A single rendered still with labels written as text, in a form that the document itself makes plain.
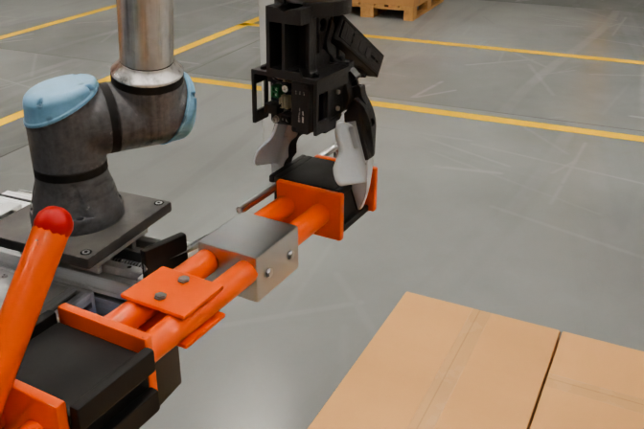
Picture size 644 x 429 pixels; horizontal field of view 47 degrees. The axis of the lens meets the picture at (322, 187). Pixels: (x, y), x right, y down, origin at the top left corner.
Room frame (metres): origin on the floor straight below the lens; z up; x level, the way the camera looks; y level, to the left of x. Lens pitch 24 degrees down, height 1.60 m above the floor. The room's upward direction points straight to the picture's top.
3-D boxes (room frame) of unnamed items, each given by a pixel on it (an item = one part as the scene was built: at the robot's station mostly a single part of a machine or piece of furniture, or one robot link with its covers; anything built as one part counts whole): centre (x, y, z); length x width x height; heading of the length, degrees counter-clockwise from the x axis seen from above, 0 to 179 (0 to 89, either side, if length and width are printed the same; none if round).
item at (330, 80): (0.68, 0.01, 1.42); 0.09 x 0.08 x 0.12; 149
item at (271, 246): (0.58, 0.06, 1.27); 0.07 x 0.07 x 0.04; 61
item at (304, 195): (0.70, -0.01, 1.27); 0.08 x 0.07 x 0.05; 151
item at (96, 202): (1.12, 0.41, 1.09); 0.15 x 0.15 x 0.10
